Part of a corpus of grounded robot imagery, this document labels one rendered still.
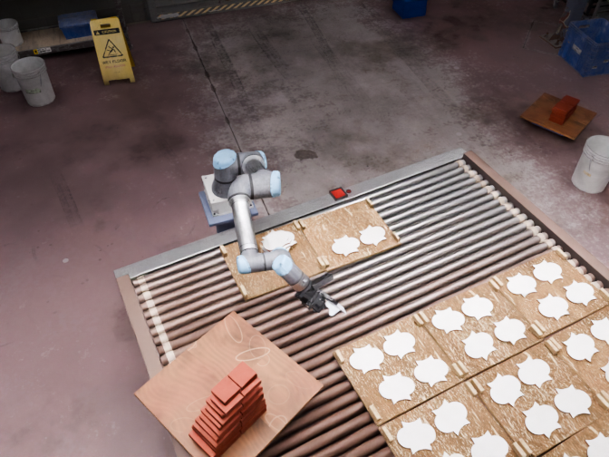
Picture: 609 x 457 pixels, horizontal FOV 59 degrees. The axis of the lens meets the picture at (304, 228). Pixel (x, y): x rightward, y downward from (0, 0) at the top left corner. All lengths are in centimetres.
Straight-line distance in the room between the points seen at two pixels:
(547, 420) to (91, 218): 335
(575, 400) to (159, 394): 159
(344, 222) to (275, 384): 101
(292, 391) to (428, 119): 358
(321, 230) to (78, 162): 275
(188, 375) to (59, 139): 347
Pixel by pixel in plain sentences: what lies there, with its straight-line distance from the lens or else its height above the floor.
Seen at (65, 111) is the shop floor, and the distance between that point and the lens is 560.
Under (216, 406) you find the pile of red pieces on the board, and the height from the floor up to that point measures 126.
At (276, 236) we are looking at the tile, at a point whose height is 99.
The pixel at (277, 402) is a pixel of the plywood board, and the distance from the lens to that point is 207.
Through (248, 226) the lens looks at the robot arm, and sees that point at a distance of 223.
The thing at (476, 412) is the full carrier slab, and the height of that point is 94.
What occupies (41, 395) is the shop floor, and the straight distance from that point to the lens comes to 357.
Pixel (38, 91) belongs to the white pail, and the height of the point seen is 16.
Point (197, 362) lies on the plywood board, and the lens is 218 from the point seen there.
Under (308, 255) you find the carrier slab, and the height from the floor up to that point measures 94.
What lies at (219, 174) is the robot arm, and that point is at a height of 111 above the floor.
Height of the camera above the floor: 291
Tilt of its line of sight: 47 degrees down
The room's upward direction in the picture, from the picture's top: straight up
